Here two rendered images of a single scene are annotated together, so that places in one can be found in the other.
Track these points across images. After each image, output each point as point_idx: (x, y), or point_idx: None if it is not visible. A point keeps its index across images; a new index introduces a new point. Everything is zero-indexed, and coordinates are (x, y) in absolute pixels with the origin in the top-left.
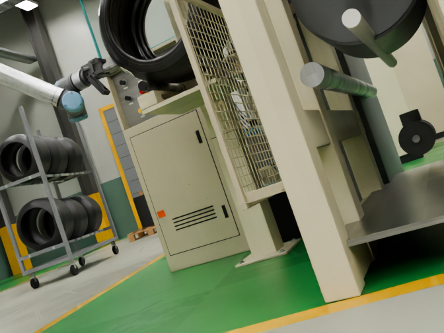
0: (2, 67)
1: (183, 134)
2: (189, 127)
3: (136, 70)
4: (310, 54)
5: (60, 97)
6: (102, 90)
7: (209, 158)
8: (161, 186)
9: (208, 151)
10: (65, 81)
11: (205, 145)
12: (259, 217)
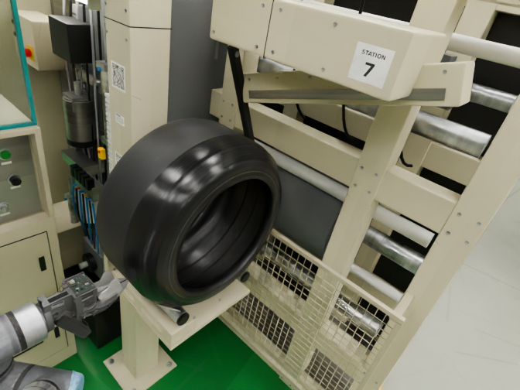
0: None
1: (15, 265)
2: (30, 254)
3: (186, 305)
4: None
5: None
6: (87, 333)
7: (52, 285)
8: None
9: (52, 277)
10: (1, 351)
11: (50, 271)
12: (155, 347)
